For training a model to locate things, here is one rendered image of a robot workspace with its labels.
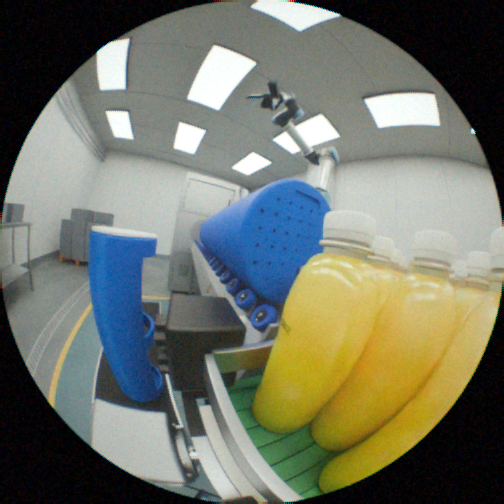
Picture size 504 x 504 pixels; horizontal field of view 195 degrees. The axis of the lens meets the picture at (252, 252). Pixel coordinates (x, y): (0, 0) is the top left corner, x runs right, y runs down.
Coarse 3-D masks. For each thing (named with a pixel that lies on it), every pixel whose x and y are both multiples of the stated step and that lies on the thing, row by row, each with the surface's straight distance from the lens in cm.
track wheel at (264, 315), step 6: (264, 306) 24; (270, 306) 24; (258, 312) 24; (264, 312) 24; (270, 312) 23; (276, 312) 23; (252, 318) 24; (258, 318) 24; (264, 318) 23; (270, 318) 22; (276, 318) 23; (252, 324) 24; (258, 324) 23; (264, 324) 22; (258, 330) 24; (264, 330) 23
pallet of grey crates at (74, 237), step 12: (72, 216) 451; (84, 216) 384; (96, 216) 414; (108, 216) 400; (72, 228) 402; (84, 228) 382; (60, 240) 427; (72, 240) 403; (84, 240) 384; (60, 252) 430; (72, 252) 406; (84, 252) 389
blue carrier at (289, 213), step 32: (256, 192) 30; (288, 192) 31; (224, 224) 38; (256, 224) 26; (288, 224) 30; (320, 224) 37; (224, 256) 38; (256, 256) 26; (288, 256) 30; (256, 288) 28; (288, 288) 33
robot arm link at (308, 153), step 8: (280, 112) 110; (272, 120) 113; (280, 120) 109; (288, 120) 112; (288, 128) 111; (296, 136) 113; (296, 144) 116; (304, 144) 116; (304, 152) 118; (312, 152) 119; (312, 160) 119
